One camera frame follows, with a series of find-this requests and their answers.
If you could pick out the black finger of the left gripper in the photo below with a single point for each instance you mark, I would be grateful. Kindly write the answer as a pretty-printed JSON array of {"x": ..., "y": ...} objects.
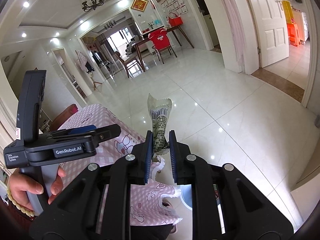
[{"x": 105, "y": 133}]

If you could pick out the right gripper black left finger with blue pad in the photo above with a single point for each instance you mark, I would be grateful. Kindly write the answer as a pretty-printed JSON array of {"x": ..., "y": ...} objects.
[{"x": 81, "y": 212}]

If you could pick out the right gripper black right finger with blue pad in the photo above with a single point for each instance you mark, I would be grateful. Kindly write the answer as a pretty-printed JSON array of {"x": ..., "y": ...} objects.
[{"x": 226, "y": 205}]

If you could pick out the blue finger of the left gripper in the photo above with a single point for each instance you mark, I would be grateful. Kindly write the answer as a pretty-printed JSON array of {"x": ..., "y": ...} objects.
[{"x": 78, "y": 130}]

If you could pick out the white printed snack wrapper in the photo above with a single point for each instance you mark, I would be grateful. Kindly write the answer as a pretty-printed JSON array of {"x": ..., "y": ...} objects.
[{"x": 159, "y": 112}]

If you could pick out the white blue trash bin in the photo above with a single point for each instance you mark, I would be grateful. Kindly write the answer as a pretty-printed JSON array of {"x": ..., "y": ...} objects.
[{"x": 186, "y": 196}]

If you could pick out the person's left hand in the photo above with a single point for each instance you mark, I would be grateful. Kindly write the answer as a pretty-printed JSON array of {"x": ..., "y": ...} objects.
[{"x": 20, "y": 185}]

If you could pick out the dark red bench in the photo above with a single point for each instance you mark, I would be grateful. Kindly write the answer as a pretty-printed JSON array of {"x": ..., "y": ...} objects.
[{"x": 63, "y": 117}]

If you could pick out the pink checked tablecloth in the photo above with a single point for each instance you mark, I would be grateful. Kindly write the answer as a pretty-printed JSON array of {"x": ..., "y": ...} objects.
[{"x": 146, "y": 201}]

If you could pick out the coat stand with clothes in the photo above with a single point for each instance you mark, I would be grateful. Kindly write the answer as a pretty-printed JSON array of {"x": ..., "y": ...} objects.
[{"x": 86, "y": 67}]

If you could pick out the brown wooden chair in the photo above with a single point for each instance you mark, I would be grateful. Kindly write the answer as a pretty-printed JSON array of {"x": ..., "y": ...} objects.
[{"x": 129, "y": 62}]

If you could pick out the chair with red cover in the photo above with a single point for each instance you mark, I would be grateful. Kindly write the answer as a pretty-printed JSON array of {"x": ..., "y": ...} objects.
[{"x": 161, "y": 43}]

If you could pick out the black chandelier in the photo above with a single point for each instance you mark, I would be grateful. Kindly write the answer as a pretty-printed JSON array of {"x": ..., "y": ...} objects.
[{"x": 86, "y": 7}]

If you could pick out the dark wooden dining table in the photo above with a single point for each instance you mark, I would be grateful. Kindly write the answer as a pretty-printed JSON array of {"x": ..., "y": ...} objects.
[{"x": 169, "y": 30}]

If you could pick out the red gift bag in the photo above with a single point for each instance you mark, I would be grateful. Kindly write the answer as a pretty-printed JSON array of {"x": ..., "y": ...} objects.
[{"x": 174, "y": 19}]

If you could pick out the white panel door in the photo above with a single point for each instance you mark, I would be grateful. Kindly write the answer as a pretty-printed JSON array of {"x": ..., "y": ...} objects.
[{"x": 272, "y": 30}]

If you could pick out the orange plastic stool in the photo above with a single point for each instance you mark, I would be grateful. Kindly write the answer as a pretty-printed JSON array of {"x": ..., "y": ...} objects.
[{"x": 293, "y": 34}]

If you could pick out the pink sheer door curtain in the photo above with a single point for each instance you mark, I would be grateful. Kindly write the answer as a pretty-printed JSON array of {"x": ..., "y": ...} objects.
[{"x": 237, "y": 31}]

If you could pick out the red diamond wall decoration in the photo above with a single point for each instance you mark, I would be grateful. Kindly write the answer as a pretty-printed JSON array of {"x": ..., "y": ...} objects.
[{"x": 139, "y": 5}]

